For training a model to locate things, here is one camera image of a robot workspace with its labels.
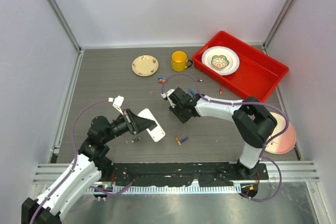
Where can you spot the red plastic bin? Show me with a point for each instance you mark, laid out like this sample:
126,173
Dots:
257,74

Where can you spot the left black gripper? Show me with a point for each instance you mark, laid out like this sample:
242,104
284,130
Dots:
135,123

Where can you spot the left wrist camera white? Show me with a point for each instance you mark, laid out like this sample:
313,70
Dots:
117,103

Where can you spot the small patterned bowl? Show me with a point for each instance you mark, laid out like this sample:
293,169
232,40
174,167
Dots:
219,61

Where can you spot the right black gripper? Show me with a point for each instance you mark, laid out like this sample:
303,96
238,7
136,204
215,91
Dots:
182,119

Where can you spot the cream floral plate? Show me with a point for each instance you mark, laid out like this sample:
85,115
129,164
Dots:
145,65

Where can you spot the black battery bottom left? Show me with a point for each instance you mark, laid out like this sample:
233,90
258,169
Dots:
135,140

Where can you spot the orange battery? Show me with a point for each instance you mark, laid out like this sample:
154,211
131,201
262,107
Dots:
178,141

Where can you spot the yellow mug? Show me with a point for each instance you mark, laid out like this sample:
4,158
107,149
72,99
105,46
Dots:
180,61

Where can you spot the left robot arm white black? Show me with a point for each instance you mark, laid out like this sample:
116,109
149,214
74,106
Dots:
88,166

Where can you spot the slotted cable duct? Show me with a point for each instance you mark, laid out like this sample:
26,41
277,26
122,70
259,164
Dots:
194,188

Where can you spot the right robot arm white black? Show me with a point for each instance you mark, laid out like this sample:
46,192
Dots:
253,121

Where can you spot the white plate in bin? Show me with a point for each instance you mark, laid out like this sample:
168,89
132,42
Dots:
232,57

